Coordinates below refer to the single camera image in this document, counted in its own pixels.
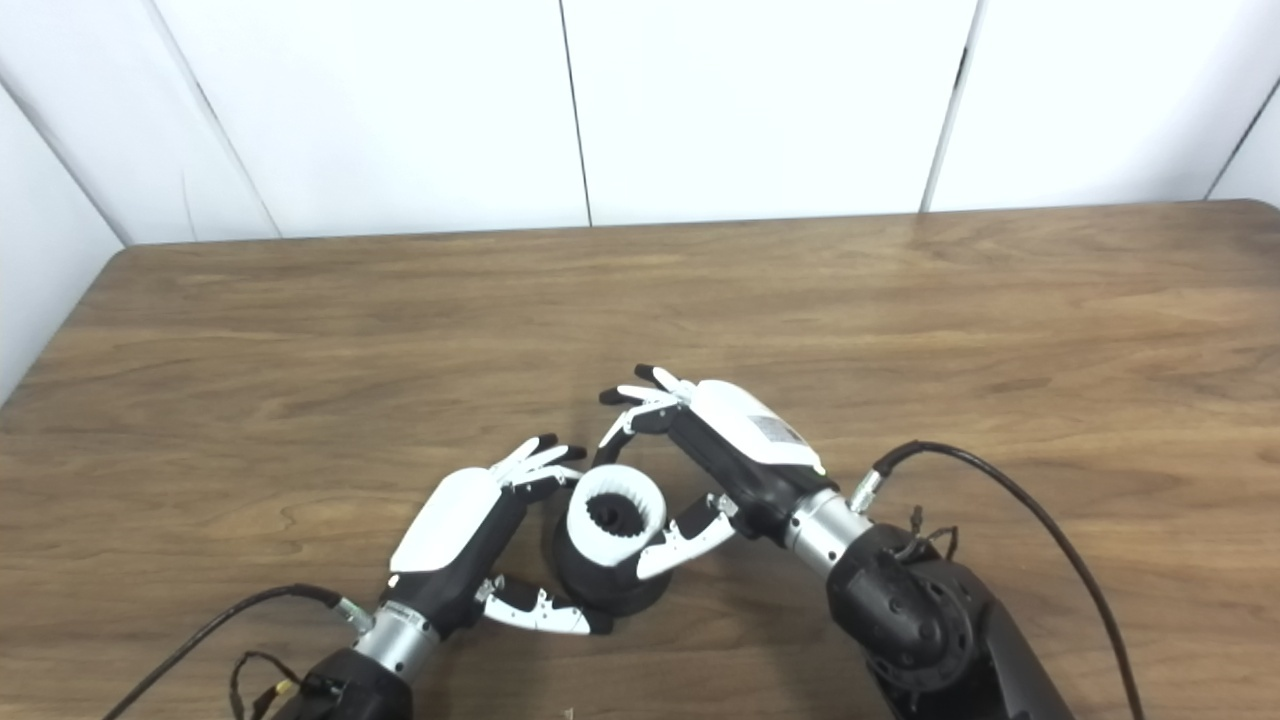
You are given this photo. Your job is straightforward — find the white ring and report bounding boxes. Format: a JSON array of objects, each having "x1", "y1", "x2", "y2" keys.
[{"x1": 566, "y1": 464, "x2": 669, "y2": 569}]

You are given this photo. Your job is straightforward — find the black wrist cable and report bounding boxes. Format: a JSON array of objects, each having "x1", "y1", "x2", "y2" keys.
[
  {"x1": 848, "y1": 440, "x2": 1146, "y2": 720},
  {"x1": 100, "y1": 584, "x2": 376, "y2": 720}
]

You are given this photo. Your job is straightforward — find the round black part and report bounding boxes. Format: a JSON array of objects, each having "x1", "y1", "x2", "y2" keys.
[{"x1": 552, "y1": 492, "x2": 673, "y2": 618}]

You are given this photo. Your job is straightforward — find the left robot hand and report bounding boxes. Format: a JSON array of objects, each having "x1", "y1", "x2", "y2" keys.
[{"x1": 383, "y1": 433, "x2": 615, "y2": 641}]

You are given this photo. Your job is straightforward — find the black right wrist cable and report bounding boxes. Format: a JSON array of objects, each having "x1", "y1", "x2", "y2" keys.
[{"x1": 848, "y1": 440, "x2": 1146, "y2": 720}]

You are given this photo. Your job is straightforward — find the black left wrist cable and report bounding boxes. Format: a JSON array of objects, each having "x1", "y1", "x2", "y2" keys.
[{"x1": 100, "y1": 584, "x2": 376, "y2": 720}]

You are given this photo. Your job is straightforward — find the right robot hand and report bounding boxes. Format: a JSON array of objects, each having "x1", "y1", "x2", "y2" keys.
[{"x1": 592, "y1": 364, "x2": 839, "y2": 581}]

